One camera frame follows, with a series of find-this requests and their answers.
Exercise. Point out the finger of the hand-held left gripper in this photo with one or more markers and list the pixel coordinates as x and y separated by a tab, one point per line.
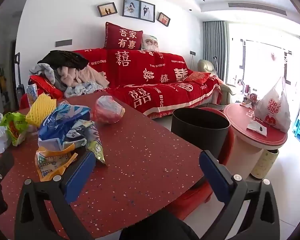
0	165

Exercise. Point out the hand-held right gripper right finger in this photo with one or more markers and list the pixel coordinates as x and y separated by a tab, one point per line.
215	177

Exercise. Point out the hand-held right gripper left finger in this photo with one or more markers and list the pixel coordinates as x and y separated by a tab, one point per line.
80	177

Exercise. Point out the black trash bin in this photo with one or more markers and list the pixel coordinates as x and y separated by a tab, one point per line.
197	142

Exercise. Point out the green and red snack bag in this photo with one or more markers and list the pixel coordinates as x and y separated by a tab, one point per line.
12	125

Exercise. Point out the yellow foam fruit net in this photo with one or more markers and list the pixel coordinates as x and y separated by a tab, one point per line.
41	110

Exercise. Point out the red foil snack bag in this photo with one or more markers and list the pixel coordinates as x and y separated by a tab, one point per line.
107	112

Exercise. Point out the white crumpled tissue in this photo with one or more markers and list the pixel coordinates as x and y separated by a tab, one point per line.
1	140

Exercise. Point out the yellow snack bag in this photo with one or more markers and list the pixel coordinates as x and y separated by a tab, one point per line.
50	165

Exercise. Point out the dark and green snack packet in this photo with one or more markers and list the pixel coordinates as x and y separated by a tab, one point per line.
95	147

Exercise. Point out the cylindrical patterned bin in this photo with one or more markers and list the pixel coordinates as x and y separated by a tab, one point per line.
263	163

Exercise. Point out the blue snack bag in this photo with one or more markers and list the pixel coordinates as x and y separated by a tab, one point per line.
62	120

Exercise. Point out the white paper sheet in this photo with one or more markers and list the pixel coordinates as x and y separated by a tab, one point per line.
255	127

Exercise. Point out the round red coffee table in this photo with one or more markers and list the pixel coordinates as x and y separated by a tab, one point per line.
240	117

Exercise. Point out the drink can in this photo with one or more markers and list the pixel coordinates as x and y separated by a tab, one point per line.
31	93

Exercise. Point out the upright vacuum cleaner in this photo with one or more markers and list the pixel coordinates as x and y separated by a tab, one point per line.
18	80

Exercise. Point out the pile of small table items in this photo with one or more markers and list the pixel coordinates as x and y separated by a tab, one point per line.
248	96

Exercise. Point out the light blue cloth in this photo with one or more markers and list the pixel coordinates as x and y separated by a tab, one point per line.
82	88

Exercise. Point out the white plastic shopping bag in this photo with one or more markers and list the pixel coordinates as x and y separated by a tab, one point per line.
272	107

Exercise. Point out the red pillow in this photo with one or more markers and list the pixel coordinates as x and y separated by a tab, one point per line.
46	86

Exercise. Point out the red embroidered cushion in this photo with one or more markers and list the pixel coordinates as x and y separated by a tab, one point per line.
197	77

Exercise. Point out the grey white cloth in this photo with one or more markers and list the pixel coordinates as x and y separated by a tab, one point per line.
45	72

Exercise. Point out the red covered sofa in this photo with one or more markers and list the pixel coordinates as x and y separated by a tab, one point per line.
165	80

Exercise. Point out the floor lamp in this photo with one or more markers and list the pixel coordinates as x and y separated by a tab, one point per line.
216	67

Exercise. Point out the beige armchair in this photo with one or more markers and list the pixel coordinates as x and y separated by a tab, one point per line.
206	66

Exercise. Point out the black cloth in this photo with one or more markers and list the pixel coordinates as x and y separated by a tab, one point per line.
65	58

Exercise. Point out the red window decoration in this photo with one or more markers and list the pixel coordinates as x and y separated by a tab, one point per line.
273	56

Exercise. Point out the grey curtain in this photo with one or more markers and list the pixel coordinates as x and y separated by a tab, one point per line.
213	40

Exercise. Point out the red lettered cushion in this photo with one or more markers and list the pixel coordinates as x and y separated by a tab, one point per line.
125	38

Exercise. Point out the cartoon printed pillow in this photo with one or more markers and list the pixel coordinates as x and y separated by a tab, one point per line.
150	43

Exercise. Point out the ceiling air vent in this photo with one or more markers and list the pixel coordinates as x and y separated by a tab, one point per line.
257	8

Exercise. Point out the grey wall panel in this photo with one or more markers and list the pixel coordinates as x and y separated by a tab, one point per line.
64	43

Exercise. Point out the small red photo frame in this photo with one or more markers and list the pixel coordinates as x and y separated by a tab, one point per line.
163	19

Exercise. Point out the small sunset photo frame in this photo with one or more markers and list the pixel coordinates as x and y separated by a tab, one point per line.
107	9

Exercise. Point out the large bride photo frame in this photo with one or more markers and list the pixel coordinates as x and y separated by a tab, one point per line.
131	7

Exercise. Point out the large couple photo frame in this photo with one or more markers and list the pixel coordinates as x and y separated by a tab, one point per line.
147	12

